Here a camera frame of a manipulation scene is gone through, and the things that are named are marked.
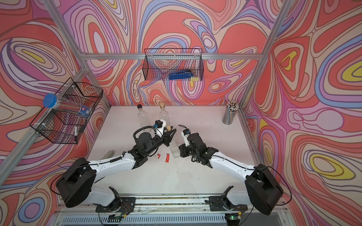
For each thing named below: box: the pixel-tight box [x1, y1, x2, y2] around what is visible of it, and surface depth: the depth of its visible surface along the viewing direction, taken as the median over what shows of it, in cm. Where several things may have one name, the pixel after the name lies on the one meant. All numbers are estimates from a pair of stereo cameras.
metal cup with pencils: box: [221, 100, 240, 125], surface depth 100 cm
